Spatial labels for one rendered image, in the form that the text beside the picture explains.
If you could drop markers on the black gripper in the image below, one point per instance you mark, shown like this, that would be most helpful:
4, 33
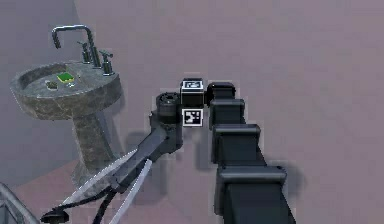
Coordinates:
166, 133

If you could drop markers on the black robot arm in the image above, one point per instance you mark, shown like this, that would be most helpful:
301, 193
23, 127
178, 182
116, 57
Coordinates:
248, 196

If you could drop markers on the green sponge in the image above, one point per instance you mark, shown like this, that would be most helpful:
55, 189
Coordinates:
65, 77

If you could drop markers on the grey metal faucet spout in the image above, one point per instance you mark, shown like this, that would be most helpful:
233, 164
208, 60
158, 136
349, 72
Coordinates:
89, 36

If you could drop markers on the grey stone pedestal sink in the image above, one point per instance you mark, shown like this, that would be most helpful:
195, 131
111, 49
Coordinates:
83, 100

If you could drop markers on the grey metal rail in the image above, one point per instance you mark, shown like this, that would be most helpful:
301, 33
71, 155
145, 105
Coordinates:
13, 205

